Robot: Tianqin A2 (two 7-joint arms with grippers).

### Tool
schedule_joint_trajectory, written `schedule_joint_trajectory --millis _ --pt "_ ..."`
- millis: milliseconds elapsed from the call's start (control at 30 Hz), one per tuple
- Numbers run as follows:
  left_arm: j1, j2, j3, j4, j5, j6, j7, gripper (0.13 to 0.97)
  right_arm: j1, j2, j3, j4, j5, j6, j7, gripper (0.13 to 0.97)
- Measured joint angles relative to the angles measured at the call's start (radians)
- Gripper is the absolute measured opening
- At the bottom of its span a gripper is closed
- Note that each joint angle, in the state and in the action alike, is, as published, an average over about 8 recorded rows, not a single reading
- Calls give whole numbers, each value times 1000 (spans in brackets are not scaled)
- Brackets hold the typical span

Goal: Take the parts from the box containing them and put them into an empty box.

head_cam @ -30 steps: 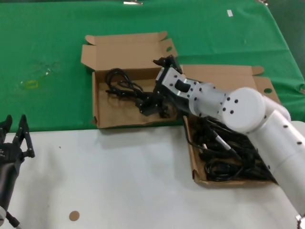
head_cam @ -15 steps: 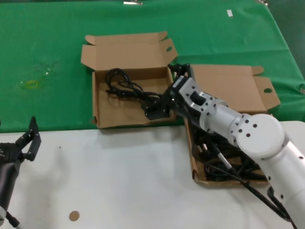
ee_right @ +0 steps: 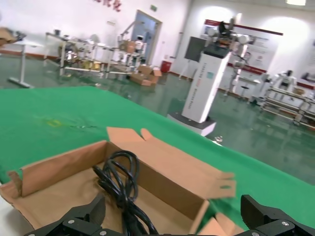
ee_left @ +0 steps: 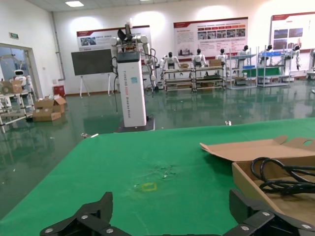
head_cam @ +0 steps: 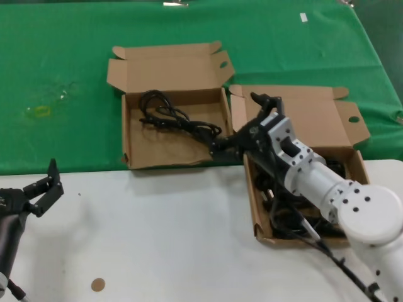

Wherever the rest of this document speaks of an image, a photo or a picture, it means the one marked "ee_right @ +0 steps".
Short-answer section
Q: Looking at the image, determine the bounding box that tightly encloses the cardboard box with round print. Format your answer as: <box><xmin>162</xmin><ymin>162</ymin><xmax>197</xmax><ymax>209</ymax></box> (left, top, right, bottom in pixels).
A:
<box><xmin>119</xmin><ymin>40</ymin><xmax>136</xmax><ymax>53</ymax></box>

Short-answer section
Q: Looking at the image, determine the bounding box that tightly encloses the small white round-head robot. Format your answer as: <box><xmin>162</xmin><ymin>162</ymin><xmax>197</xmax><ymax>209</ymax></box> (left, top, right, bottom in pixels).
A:
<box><xmin>134</xmin><ymin>35</ymin><xmax>148</xmax><ymax>59</ymax></box>

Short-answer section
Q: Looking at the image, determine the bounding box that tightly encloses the white desk with legs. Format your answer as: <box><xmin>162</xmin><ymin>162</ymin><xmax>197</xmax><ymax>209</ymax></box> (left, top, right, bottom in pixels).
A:
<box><xmin>0</xmin><ymin>40</ymin><xmax>45</xmax><ymax>89</ymax></box>

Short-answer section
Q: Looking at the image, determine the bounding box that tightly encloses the green table cloth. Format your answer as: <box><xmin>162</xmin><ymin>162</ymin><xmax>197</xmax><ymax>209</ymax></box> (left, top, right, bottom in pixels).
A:
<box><xmin>0</xmin><ymin>86</ymin><xmax>315</xmax><ymax>236</ymax></box>

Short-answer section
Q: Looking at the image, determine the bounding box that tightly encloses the dark screen on stand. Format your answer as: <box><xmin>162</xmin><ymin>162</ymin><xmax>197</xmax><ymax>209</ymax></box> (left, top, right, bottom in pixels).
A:
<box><xmin>184</xmin><ymin>36</ymin><xmax>206</xmax><ymax>81</ymax></box>

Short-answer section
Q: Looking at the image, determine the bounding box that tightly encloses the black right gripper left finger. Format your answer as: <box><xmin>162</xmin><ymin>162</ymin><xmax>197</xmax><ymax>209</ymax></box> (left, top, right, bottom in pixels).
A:
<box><xmin>24</xmin><ymin>193</ymin><xmax>109</xmax><ymax>236</ymax></box>

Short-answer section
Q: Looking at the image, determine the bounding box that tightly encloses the white tube rack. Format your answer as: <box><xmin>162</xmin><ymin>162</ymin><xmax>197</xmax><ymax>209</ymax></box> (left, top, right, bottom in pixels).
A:
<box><xmin>93</xmin><ymin>43</ymin><xmax>140</xmax><ymax>79</ymax></box>

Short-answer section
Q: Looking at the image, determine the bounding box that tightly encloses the white humanoid robot black head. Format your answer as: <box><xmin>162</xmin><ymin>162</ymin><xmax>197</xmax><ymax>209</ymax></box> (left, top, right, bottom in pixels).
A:
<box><xmin>272</xmin><ymin>70</ymin><xmax>298</xmax><ymax>99</ymax></box>

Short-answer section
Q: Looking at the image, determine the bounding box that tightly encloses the black power cable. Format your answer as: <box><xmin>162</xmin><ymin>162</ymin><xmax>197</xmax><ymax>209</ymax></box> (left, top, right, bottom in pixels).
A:
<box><xmin>92</xmin><ymin>151</ymin><xmax>160</xmax><ymax>236</ymax></box>

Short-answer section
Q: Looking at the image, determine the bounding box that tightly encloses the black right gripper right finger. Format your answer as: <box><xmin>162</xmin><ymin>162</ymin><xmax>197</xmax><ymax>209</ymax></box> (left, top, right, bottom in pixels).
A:
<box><xmin>240</xmin><ymin>194</ymin><xmax>315</xmax><ymax>236</ymax></box>

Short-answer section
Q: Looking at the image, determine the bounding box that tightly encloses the roller shelf rack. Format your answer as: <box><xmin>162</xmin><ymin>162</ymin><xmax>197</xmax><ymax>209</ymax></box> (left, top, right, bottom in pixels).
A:
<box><xmin>260</xmin><ymin>87</ymin><xmax>315</xmax><ymax>126</ymax></box>

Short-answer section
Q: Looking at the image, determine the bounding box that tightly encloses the white column robot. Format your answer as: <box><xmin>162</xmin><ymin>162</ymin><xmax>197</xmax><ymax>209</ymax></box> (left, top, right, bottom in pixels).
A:
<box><xmin>167</xmin><ymin>14</ymin><xmax>251</xmax><ymax>137</ymax></box>

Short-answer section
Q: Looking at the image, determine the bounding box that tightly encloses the doorway with white frame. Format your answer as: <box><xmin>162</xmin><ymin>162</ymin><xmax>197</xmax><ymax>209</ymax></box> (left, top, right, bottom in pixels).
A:
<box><xmin>131</xmin><ymin>9</ymin><xmax>163</xmax><ymax>68</ymax></box>

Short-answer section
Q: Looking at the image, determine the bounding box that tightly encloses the wall poster with robot photo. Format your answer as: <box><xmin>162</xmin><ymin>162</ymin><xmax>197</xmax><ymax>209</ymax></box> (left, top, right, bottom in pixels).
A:
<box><xmin>203</xmin><ymin>19</ymin><xmax>284</xmax><ymax>74</ymax></box>

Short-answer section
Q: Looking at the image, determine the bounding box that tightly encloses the metal rack with parts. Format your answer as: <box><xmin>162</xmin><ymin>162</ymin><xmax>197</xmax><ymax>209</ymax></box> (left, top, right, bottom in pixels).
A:
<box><xmin>44</xmin><ymin>29</ymin><xmax>106</xmax><ymax>77</ymax></box>

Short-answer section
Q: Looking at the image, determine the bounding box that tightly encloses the open brown cardboard box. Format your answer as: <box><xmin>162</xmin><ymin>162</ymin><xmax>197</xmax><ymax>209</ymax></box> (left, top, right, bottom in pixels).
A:
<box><xmin>0</xmin><ymin>126</ymin><xmax>237</xmax><ymax>236</ymax></box>
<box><xmin>196</xmin><ymin>212</ymin><xmax>247</xmax><ymax>236</ymax></box>

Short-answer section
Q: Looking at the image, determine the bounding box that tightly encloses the open cardboard carton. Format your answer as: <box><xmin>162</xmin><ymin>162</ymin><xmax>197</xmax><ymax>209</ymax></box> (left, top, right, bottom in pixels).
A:
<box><xmin>137</xmin><ymin>64</ymin><xmax>162</xmax><ymax>82</ymax></box>

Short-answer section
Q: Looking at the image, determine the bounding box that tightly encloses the flat closed cardboard carton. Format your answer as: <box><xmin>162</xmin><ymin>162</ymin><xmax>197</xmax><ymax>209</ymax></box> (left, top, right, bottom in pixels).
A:
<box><xmin>129</xmin><ymin>73</ymin><xmax>153</xmax><ymax>87</ymax></box>

